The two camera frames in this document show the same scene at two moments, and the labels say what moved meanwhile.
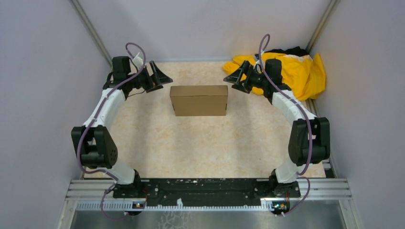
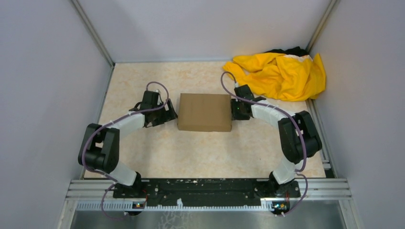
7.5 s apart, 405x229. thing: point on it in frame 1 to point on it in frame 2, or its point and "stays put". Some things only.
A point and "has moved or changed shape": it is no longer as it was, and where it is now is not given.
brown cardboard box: x=199 y=100 has moved or changed shape
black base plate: x=207 y=192 stays put
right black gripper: x=236 y=78 to x=234 y=115
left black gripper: x=159 y=78 to x=169 y=115
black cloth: x=295 y=51 stays put
